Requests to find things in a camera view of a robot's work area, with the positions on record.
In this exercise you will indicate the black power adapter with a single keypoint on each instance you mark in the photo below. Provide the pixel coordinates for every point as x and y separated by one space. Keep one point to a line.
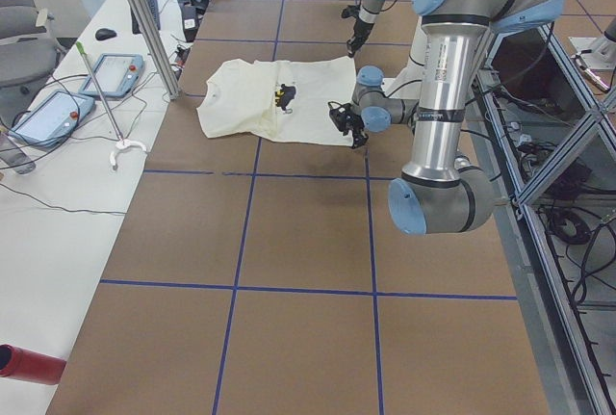
190 22

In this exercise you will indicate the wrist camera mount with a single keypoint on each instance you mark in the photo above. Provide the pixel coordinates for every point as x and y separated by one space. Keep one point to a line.
338 113
350 11

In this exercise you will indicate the black computer mouse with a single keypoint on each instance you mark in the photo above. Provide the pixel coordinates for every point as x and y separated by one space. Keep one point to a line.
104 34

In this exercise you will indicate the cream long-sleeve cat shirt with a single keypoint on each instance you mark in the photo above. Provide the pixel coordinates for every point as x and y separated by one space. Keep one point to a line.
282 101

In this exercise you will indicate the red cylinder bottle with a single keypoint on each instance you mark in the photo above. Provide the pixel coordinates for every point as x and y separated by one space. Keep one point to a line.
27 365

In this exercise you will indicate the aluminium frame post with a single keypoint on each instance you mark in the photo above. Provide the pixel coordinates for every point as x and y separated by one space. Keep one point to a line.
155 46

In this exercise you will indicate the black keyboard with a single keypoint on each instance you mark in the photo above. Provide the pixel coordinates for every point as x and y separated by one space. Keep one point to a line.
152 5

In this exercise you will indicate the teach pendant tablet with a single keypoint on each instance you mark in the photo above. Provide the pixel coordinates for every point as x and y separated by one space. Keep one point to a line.
53 120
117 74

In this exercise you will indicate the aluminium frame side rack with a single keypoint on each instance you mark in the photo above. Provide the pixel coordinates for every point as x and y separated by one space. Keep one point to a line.
555 160

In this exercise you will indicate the grey office chair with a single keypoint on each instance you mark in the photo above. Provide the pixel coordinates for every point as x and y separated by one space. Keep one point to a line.
29 55

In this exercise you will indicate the near teach pendant tablet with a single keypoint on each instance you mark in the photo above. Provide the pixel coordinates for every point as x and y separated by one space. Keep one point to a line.
53 120

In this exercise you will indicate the far teach pendant tablet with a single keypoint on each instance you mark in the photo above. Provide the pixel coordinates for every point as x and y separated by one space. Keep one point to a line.
117 74

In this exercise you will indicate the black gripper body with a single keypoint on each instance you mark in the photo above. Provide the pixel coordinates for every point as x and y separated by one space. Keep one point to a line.
362 29
354 126

